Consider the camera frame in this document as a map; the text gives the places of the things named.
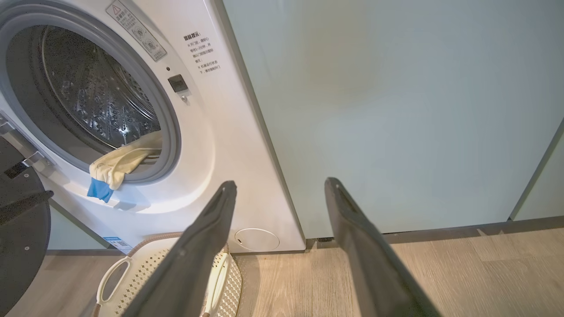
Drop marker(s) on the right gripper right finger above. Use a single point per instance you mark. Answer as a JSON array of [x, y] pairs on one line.
[[374, 273]]

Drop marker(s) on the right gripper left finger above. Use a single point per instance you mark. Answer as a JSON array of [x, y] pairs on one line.
[[194, 259]]

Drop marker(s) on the pale yellow garment blue trim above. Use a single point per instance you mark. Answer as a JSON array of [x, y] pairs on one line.
[[121, 165]]

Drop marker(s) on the dark grey glass washer door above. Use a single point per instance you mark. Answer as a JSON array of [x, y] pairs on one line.
[[22, 237]]

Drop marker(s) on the cream perforated laundry basket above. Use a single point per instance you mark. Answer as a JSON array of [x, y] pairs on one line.
[[141, 273]]

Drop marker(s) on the white front-load washing machine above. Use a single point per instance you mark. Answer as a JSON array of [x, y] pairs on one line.
[[229, 154]]

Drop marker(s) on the metal door hinge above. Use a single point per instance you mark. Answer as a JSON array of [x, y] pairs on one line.
[[22, 147]]

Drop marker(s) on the black cabinet plinth strip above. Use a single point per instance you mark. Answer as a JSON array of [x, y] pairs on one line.
[[440, 233]]

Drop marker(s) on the blue white energy label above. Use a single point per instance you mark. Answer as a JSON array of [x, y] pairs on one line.
[[116, 244]]

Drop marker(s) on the wide pale green cabinet panel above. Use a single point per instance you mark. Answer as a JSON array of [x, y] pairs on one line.
[[396, 110]]

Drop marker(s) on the narrow pale green cabinet panel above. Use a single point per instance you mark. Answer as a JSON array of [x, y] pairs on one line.
[[544, 189]]

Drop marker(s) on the grey warning sticker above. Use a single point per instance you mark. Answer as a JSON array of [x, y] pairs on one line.
[[136, 28]]

